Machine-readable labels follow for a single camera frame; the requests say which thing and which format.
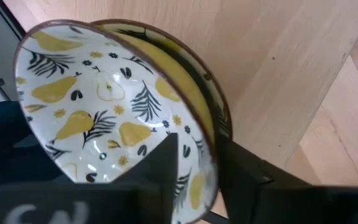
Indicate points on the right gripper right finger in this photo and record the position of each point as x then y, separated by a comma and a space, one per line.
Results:
253, 199

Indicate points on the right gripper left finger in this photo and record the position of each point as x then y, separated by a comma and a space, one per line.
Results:
157, 186

